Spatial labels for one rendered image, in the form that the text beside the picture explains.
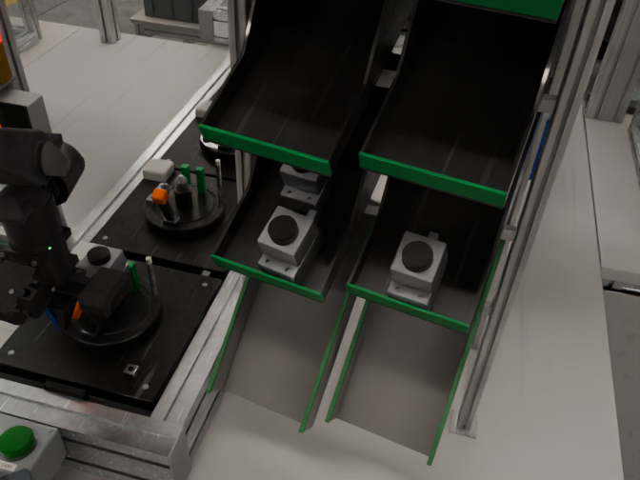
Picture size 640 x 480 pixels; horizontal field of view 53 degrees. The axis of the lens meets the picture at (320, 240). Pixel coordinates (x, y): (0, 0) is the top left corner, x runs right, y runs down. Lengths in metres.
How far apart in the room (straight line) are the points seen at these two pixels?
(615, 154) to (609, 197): 0.19
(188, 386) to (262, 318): 0.15
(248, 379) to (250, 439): 0.15
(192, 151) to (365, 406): 0.69
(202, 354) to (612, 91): 1.27
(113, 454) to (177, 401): 0.10
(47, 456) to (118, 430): 0.09
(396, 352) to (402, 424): 0.09
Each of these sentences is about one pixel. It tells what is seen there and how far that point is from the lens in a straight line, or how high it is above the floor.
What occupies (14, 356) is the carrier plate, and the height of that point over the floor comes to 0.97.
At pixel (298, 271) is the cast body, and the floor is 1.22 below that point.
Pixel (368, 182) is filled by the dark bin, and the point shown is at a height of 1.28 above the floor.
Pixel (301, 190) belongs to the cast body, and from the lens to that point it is 0.70.
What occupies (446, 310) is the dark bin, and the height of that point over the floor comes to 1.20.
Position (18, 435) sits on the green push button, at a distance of 0.89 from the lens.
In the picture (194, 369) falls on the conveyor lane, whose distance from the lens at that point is 0.92.
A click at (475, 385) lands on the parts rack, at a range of 0.92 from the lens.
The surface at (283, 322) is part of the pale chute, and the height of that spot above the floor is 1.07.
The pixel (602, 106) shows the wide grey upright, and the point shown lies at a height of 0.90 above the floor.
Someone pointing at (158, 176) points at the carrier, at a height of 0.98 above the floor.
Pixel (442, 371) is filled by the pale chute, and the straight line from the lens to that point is 0.79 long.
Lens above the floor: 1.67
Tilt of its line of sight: 40 degrees down
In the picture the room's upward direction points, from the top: 3 degrees clockwise
